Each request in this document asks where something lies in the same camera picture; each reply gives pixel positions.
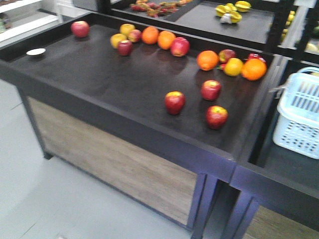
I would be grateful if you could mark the light blue plastic basket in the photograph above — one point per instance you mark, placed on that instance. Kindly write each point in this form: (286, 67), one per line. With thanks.
(297, 127)

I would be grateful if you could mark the black wooden display table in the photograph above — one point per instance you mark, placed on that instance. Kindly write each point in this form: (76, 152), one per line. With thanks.
(105, 114)

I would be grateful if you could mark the red apple front left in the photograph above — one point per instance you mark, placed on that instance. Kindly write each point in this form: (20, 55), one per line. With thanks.
(174, 102)

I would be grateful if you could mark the red apple front right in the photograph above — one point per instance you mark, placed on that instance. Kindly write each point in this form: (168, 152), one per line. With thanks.
(216, 117)

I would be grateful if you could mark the red apple middle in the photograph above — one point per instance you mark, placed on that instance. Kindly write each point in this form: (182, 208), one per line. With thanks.
(210, 90)

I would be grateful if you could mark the large pink red apple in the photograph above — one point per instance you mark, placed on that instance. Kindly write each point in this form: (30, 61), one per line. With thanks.
(180, 47)

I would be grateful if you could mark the orange fruit middle right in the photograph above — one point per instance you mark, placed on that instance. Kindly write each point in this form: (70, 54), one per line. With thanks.
(207, 60)

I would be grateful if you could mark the orange fruit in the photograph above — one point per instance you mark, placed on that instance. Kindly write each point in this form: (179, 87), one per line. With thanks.
(150, 35)
(207, 60)
(254, 69)
(165, 39)

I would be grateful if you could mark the orange fruit centre right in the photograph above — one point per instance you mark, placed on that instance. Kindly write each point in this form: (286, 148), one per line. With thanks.
(165, 39)

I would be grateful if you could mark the dark red apple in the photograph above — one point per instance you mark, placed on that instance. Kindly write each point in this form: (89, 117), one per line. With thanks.
(226, 54)
(125, 47)

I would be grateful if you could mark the orange fruit centre left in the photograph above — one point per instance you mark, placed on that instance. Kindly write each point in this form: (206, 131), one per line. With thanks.
(150, 35)

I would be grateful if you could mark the small pink apple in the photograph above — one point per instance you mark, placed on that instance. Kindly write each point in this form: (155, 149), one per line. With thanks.
(135, 36)

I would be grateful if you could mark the yellow apple right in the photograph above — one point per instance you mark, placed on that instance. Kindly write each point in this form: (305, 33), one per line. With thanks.
(233, 67)

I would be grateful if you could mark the yellow apple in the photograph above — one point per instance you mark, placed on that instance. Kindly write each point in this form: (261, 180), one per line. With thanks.
(233, 67)
(116, 38)
(126, 29)

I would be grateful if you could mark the dark red apple back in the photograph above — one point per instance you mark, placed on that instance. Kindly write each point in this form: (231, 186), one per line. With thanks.
(226, 54)

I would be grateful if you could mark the yellow apple front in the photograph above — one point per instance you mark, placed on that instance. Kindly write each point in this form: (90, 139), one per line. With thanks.
(116, 38)

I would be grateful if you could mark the yellow apple back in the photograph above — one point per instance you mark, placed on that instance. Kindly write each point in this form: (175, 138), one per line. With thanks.
(126, 29)

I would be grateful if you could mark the red bell pepper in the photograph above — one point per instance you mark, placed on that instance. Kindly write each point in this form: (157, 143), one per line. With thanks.
(255, 56)

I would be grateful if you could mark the red apple far left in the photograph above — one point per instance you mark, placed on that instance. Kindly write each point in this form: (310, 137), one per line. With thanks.
(80, 29)

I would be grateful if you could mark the white garlic bulb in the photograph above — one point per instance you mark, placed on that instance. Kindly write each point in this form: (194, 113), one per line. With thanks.
(226, 18)

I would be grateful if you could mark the yellow starfruit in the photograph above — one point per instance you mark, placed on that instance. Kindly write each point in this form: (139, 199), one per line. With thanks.
(243, 6)

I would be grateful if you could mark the small white dish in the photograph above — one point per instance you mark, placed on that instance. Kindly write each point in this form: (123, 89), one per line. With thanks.
(36, 52)

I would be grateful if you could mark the black upper display shelf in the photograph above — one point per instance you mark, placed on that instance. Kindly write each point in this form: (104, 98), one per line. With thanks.
(198, 18)

